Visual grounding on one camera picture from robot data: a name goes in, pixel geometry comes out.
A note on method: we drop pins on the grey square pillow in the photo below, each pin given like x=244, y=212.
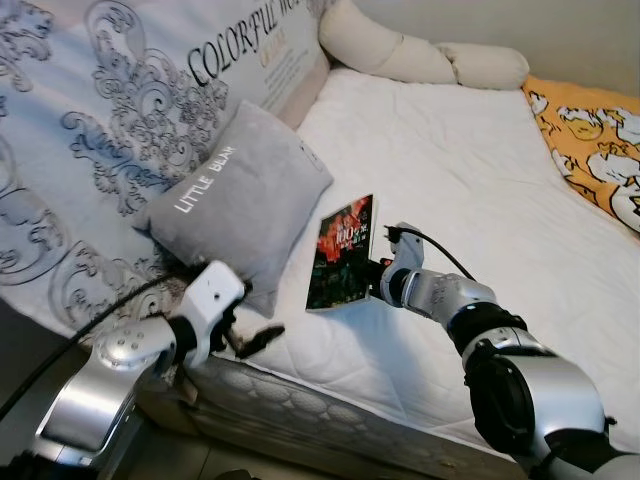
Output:
x=240, y=200

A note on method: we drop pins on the beige quilted mattress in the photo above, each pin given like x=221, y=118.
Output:
x=300, y=410

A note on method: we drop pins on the short beige bolster pillow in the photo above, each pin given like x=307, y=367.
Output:
x=490, y=65

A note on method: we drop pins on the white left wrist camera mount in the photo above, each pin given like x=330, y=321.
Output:
x=212, y=300

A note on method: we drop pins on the white quilted mattress pad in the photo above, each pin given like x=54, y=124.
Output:
x=480, y=180

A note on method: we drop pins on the light grey right wrist camera mount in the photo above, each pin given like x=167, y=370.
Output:
x=408, y=248

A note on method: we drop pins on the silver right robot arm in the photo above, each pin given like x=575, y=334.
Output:
x=540, y=390

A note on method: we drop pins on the yellow cartoon egg print blanket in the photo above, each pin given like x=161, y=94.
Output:
x=590, y=140

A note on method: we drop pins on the dark book with red cover art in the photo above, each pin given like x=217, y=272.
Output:
x=340, y=255

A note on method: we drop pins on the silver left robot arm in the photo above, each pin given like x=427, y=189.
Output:
x=90, y=390

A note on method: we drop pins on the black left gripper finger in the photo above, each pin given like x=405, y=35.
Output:
x=262, y=338
x=246, y=292

